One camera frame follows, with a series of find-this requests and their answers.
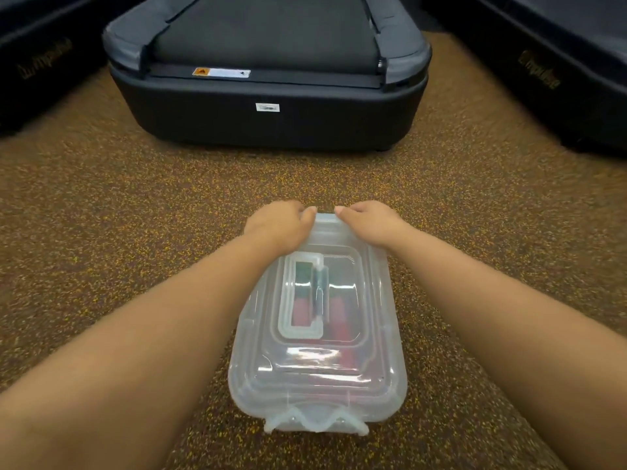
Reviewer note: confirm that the person's right hand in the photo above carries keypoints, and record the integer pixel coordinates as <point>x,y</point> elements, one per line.
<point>374,225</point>

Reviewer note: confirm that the black treadmill with gold lettering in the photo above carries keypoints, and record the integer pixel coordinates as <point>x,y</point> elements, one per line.
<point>543,63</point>
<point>39,58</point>

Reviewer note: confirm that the person's left thumb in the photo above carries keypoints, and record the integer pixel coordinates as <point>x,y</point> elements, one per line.
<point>307,221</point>

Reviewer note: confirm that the person's left hand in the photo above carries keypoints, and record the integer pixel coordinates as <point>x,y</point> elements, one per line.
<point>277,225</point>

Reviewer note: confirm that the person's right thumb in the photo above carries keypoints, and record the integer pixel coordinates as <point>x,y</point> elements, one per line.
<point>345,221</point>

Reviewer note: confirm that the clear plastic storage box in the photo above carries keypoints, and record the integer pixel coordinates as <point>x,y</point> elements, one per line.
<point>318,332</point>

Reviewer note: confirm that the black treadmill with grey rails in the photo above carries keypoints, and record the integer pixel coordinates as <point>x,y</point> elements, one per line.
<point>267,68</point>

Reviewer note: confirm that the person's right forearm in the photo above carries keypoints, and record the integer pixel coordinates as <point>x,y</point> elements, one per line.
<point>514,332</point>

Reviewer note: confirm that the small white label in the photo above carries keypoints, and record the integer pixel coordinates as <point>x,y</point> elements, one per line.
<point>268,107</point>

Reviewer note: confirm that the white warning sticker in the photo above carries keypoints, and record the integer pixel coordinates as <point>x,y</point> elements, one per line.
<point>221,72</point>

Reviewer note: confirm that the person's left forearm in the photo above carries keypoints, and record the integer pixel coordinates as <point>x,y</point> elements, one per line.
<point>132,352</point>

